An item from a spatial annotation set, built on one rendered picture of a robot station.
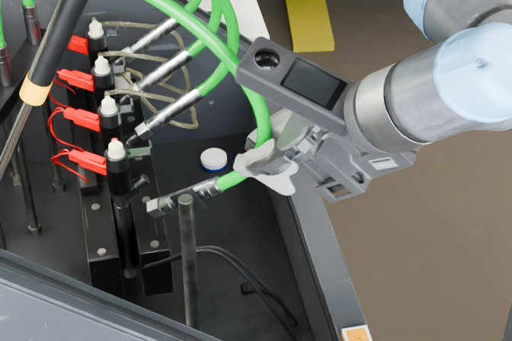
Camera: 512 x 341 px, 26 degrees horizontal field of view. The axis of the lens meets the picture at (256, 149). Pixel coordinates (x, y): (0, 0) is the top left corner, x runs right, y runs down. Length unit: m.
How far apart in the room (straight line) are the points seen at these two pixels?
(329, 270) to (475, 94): 0.54
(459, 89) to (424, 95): 0.04
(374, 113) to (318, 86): 0.08
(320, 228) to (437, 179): 1.49
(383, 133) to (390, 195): 1.89
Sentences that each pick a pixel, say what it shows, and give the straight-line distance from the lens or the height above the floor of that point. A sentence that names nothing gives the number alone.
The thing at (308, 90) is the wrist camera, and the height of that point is 1.34.
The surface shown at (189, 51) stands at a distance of 1.41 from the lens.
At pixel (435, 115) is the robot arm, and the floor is 1.39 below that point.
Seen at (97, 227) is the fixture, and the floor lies 0.98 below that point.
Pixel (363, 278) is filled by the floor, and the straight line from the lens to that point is 2.63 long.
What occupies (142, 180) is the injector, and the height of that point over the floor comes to 1.06.
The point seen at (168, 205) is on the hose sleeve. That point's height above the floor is 1.12.
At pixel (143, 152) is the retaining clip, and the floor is 1.10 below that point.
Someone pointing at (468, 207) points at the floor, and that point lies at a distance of 2.83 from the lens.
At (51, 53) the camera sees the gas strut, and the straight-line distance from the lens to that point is 0.79.
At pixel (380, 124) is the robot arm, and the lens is 0.94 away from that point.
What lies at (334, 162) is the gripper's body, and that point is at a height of 1.28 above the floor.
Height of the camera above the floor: 1.97
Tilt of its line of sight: 42 degrees down
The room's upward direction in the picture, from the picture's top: straight up
